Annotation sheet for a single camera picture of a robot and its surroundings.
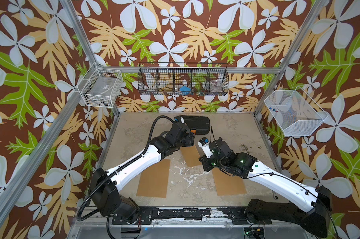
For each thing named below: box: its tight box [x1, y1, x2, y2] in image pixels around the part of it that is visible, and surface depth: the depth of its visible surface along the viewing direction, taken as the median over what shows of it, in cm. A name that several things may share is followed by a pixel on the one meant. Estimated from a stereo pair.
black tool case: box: [173, 115, 211, 135], surface depth 109 cm
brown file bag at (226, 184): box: [211, 167, 247, 197], surface depth 86 cm
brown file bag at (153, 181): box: [136, 159, 171, 199], surface depth 86 cm
